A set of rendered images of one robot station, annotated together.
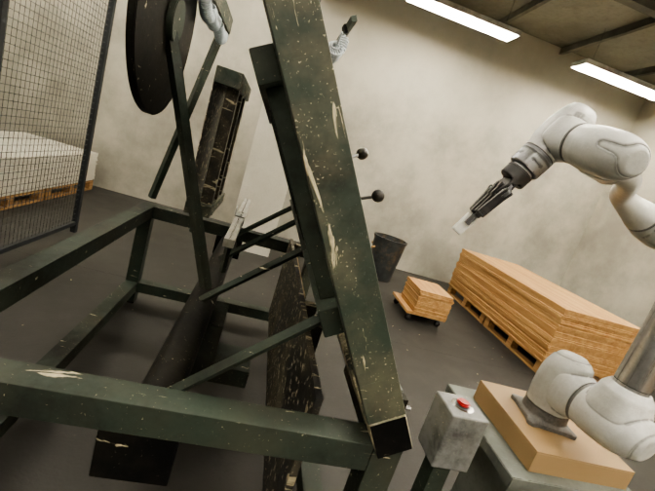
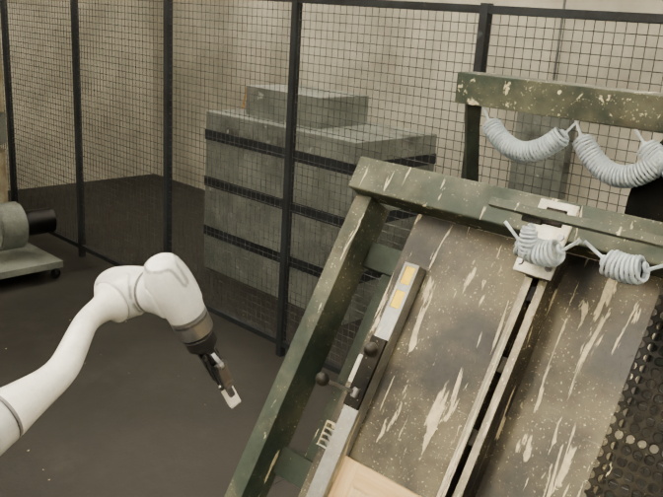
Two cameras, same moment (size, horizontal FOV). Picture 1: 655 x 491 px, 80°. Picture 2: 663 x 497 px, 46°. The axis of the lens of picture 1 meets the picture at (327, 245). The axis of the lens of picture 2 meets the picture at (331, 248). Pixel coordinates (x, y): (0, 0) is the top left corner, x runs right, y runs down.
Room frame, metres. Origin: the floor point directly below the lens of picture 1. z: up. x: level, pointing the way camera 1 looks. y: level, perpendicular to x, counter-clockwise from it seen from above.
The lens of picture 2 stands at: (2.65, -1.21, 2.36)
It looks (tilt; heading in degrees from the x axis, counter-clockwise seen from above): 17 degrees down; 143
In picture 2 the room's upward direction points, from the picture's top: 4 degrees clockwise
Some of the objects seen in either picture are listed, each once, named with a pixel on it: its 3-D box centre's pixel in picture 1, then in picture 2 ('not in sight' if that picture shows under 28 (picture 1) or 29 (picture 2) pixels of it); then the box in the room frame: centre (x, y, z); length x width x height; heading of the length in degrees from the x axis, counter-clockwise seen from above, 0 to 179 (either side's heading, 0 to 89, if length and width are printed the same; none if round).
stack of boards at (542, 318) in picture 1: (524, 307); not in sight; (5.25, -2.82, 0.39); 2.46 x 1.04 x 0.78; 10
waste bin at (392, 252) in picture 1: (383, 257); not in sight; (5.92, -0.88, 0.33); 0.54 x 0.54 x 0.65
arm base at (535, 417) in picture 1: (542, 407); not in sight; (1.39, -0.96, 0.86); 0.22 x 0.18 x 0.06; 179
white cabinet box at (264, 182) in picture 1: (268, 175); not in sight; (5.38, 1.06, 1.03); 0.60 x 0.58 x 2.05; 10
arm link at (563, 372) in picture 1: (563, 381); not in sight; (1.35, -0.97, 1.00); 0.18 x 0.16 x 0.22; 22
